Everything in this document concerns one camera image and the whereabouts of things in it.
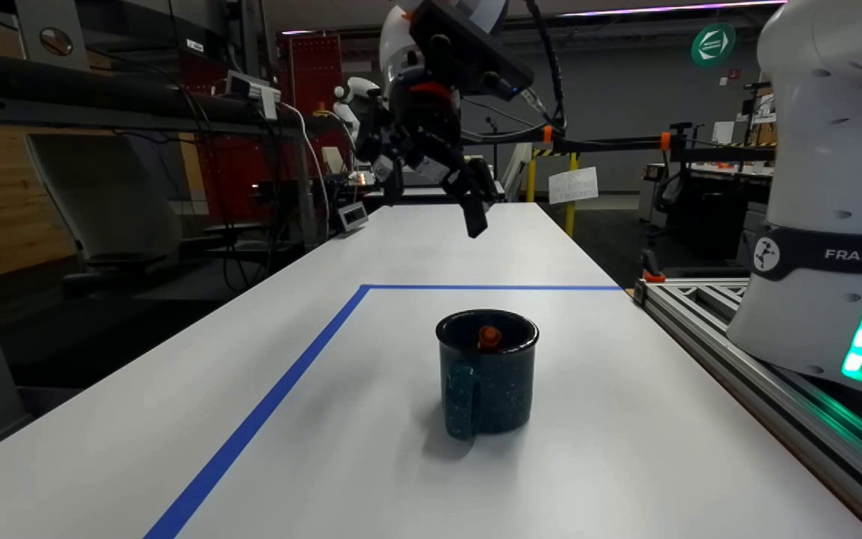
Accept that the aluminium rail frame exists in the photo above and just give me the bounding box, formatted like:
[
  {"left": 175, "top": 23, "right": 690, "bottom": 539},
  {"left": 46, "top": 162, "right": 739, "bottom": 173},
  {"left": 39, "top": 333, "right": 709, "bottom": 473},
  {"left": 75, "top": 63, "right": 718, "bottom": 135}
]
[{"left": 633, "top": 276, "right": 862, "bottom": 539}]

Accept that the black braided cable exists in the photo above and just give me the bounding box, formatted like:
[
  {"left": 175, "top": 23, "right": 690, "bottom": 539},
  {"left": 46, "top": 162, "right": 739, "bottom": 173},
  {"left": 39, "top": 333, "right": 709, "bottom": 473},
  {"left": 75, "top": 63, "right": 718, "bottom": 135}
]
[{"left": 522, "top": 0, "right": 569, "bottom": 143}]

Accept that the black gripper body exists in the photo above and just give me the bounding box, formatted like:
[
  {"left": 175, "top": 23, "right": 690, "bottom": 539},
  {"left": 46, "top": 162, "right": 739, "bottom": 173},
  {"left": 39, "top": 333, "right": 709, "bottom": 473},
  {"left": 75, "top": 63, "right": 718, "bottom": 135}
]
[{"left": 382, "top": 81, "right": 467, "bottom": 173}]

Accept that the dark green enamel mug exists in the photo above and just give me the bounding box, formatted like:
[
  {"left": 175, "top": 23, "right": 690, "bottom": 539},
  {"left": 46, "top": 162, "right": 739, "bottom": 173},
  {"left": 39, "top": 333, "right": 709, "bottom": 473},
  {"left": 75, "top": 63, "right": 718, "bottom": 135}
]
[{"left": 434, "top": 304, "right": 546, "bottom": 444}]

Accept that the black orange mount rod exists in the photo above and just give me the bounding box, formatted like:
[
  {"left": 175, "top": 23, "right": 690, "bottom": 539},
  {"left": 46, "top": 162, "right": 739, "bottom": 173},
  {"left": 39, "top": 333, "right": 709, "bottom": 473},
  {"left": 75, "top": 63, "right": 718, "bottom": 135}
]
[{"left": 537, "top": 120, "right": 786, "bottom": 168}]

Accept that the blue tape line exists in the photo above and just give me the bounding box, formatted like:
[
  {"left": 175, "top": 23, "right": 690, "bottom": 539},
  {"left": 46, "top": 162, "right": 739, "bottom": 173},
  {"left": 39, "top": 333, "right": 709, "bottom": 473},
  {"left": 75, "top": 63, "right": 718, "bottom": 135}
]
[{"left": 141, "top": 282, "right": 627, "bottom": 539}]

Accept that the round green sign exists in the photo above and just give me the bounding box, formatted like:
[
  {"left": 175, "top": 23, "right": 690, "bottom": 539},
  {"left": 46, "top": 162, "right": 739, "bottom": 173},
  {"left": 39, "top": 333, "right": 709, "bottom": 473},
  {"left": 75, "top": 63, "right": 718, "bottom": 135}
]
[{"left": 690, "top": 20, "right": 739, "bottom": 72}]

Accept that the white paper sign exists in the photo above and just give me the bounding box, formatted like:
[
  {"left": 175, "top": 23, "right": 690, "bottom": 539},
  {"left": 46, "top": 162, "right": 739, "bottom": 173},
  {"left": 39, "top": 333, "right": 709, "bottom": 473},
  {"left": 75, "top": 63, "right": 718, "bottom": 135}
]
[{"left": 546, "top": 164, "right": 603, "bottom": 208}]

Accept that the yellow post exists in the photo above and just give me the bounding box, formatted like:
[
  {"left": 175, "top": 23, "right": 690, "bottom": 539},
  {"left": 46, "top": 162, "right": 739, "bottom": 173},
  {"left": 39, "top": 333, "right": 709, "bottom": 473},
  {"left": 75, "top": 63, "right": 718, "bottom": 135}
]
[{"left": 522, "top": 149, "right": 587, "bottom": 238}]

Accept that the red cabinet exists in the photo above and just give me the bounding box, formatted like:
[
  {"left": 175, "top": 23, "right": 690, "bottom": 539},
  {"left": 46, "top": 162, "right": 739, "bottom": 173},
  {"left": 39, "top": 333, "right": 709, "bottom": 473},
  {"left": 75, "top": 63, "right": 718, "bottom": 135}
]
[{"left": 278, "top": 27, "right": 347, "bottom": 125}]

